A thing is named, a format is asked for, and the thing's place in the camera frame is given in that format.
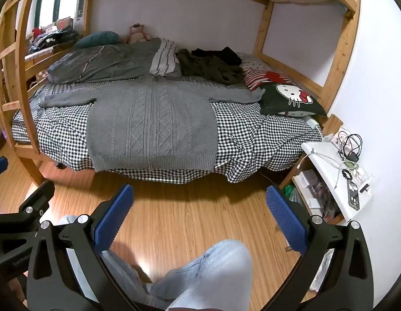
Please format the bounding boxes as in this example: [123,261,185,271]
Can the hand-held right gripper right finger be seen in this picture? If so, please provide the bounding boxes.
[262,185,375,311]

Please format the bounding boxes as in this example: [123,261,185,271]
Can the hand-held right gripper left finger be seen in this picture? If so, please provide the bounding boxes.
[25,183,139,311]

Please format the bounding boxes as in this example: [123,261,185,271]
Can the grey cable-knit sweater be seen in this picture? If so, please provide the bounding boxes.
[38,74,266,172]

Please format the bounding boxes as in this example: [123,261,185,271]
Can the green plastic bag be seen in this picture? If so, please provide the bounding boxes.
[281,185,298,205]

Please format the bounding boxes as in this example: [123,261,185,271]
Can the white boxes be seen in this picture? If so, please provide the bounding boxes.
[293,170,321,209]

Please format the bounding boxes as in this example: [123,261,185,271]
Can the white bedside shelf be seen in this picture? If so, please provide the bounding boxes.
[278,113,374,224]

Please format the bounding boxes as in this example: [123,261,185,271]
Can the black remote control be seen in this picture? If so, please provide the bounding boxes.
[348,181,360,209]

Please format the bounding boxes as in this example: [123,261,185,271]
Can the black white checked bedsheet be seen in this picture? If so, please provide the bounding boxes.
[11,74,324,185]

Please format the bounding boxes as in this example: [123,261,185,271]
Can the person's right leg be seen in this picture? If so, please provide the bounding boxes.
[145,240,253,311]

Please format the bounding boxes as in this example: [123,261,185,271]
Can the black cat-print pillow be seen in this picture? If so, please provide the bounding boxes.
[259,82,327,118]

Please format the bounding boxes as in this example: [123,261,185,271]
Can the red striped pillow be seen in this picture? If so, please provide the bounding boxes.
[241,68,295,91]

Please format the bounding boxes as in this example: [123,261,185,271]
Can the grey duvet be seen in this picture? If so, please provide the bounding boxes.
[46,38,183,84]

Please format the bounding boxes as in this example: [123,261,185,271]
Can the cardboard box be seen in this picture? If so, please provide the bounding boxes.
[54,17,74,30]

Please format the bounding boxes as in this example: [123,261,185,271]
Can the teal pillow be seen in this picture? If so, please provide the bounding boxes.
[74,31,121,49]

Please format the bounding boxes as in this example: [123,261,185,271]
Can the white dotted pillow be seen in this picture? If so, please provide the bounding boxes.
[236,52,272,72]

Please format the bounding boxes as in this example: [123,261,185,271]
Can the white striped cloth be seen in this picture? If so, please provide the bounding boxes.
[149,38,182,75]

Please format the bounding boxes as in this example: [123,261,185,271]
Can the green framed window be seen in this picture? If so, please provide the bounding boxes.
[35,0,91,30]

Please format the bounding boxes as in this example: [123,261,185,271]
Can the white air conditioner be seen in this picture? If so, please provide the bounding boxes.
[75,0,88,31]

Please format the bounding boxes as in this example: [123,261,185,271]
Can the dark olive garment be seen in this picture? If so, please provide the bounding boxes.
[176,48,244,85]

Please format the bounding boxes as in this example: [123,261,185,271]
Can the black garment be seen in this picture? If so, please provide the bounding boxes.
[191,47,242,67]

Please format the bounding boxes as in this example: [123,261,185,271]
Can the pink plush toy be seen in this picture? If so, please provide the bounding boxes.
[124,23,152,44]

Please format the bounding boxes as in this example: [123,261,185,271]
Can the white cable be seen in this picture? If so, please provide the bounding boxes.
[312,149,347,189]

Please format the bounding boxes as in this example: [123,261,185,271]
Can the black cable bundle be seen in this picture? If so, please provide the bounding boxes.
[338,130,363,163]

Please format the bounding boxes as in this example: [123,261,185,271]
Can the wooden bunk bed frame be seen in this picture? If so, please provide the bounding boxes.
[0,0,361,185]

